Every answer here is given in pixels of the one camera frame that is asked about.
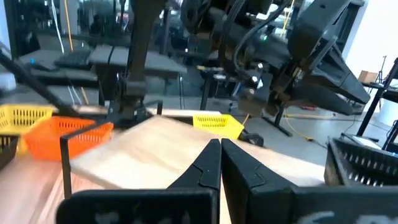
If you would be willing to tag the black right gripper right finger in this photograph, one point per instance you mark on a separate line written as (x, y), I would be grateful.
(280, 205)

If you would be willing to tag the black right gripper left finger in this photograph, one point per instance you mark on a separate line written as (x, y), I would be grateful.
(155, 205)

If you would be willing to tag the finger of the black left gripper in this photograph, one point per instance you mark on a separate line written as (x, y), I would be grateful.
(342, 77)
(323, 99)

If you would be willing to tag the black plastic basket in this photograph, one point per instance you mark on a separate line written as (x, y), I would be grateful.
(6, 149)
(357, 161)

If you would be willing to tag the yellow plastic basket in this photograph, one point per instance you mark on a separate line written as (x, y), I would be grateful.
(217, 124)
(18, 118)

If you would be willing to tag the red plastic basket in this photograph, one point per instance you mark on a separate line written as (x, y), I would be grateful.
(46, 140)

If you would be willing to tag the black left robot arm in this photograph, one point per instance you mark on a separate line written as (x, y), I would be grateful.
(143, 46)

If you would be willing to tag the brown cardboard box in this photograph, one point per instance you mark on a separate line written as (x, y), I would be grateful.
(368, 76)

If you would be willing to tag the black metal stand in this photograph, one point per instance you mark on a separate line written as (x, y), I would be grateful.
(373, 105)

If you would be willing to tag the grey desk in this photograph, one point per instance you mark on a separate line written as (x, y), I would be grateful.
(140, 62)

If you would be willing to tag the black keyboard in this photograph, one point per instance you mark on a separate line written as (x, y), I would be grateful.
(73, 59)

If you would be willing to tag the wooden shelf black metal frame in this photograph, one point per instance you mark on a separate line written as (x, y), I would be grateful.
(149, 155)

